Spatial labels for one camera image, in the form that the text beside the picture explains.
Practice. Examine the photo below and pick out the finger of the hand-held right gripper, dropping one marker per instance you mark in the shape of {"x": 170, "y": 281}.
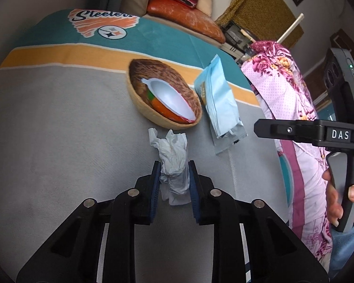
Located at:
{"x": 286, "y": 131}

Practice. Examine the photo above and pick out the teal round bin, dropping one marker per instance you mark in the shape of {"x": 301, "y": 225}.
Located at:
{"x": 286, "y": 179}

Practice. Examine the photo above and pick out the teal grey printed blanket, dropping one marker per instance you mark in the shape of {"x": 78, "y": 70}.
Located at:
{"x": 62, "y": 118}

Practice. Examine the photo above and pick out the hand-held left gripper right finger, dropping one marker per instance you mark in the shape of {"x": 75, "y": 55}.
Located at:
{"x": 193, "y": 191}

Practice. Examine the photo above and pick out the black device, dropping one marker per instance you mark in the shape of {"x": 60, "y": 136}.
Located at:
{"x": 234, "y": 35}

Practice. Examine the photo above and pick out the leopard print cloth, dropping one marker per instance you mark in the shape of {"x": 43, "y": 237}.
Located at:
{"x": 259, "y": 3}

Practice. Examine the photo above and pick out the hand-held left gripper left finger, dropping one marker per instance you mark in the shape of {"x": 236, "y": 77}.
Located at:
{"x": 155, "y": 190}

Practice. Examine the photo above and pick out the pink floral bedsheet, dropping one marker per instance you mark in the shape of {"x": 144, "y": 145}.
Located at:
{"x": 286, "y": 88}

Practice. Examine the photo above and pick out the white stick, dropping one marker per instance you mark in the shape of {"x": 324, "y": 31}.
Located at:
{"x": 289, "y": 29}

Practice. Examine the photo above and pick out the person's right hand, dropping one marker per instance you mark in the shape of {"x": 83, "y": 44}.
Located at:
{"x": 329, "y": 203}

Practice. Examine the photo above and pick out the white tissue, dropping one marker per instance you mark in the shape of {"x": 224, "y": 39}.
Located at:
{"x": 174, "y": 159}

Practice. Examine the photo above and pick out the orange seat cushion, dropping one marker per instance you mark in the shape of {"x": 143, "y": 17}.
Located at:
{"x": 185, "y": 14}

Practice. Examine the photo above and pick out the light blue snack bag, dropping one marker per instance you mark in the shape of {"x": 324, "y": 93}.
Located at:
{"x": 221, "y": 100}

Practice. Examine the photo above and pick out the orange and white plastic cup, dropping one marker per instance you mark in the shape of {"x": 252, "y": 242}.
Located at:
{"x": 168, "y": 94}

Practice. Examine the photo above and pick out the beige pillow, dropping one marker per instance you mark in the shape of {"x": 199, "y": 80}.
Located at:
{"x": 205, "y": 1}

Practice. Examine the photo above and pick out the woven brown basket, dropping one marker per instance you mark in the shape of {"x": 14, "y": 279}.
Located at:
{"x": 138, "y": 100}

